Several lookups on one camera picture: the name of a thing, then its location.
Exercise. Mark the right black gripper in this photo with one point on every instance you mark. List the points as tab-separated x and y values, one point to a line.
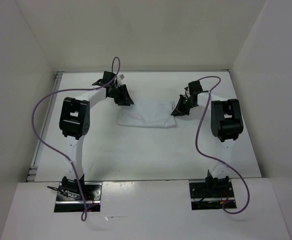
179	109

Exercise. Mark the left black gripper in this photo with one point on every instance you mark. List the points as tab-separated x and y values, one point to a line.
125	99

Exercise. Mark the white skirt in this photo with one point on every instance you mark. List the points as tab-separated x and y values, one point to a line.
154	114

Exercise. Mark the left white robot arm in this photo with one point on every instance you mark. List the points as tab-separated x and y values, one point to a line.
75	123

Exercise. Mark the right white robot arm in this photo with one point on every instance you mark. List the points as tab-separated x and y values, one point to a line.
226	125

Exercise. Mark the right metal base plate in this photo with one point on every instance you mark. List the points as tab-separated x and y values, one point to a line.
201	199

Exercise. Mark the aluminium table frame rail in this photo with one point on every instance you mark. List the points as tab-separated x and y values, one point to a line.
119	153

